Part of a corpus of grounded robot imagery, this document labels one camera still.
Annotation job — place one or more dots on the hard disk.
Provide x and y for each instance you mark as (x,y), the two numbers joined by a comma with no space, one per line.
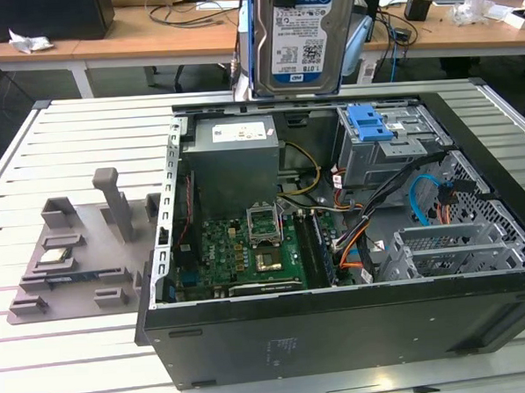
(298,40)

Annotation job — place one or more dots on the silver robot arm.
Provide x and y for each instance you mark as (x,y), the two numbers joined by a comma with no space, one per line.
(355,42)

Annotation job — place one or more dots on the metal disk bay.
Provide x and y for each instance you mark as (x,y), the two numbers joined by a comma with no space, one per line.
(468,252)

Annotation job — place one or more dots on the black speaker box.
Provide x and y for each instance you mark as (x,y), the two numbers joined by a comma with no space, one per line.
(373,6)

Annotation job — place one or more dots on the white labelled adapter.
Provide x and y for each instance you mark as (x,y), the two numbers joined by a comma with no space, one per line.
(368,72)

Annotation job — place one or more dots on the blue drive latch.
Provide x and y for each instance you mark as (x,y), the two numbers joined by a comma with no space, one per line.
(369,127)

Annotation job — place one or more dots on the clear plastic bag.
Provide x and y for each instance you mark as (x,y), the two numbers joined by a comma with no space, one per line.
(470,11)

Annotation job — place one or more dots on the grey power supply unit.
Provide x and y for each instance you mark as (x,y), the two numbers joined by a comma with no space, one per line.
(230,172)

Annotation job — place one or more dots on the metal optical drive cage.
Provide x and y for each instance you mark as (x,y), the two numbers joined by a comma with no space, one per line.
(375,164)

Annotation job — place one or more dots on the white box dark inlay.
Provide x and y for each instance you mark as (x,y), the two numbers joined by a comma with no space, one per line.
(522,20)

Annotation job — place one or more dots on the large black box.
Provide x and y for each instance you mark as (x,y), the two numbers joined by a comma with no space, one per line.
(37,19)

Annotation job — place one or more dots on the black RAM slots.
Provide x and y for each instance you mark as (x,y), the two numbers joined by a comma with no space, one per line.
(307,251)

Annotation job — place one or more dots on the installed RAM stick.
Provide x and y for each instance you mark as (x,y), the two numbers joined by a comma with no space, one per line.
(326,250)

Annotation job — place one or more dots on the crumpled white paper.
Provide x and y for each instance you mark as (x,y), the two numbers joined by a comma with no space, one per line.
(30,41)

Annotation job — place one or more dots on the green motherboard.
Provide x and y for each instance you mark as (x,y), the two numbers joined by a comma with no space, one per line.
(221,251)

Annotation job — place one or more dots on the CPU socket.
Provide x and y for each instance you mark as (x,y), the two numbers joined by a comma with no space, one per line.
(268,260)

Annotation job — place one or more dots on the black graphics card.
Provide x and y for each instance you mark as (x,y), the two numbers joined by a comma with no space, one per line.
(267,288)

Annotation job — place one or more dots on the grey parts rack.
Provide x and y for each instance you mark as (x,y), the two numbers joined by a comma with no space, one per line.
(89,254)

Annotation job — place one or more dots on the black PC case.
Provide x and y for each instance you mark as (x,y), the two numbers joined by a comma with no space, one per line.
(340,333)

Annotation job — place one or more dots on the silver CPU chip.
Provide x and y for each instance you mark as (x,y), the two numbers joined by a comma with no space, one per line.
(54,256)

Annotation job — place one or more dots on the wooden desk white frame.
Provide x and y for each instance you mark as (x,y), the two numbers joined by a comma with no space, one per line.
(17,59)
(126,40)

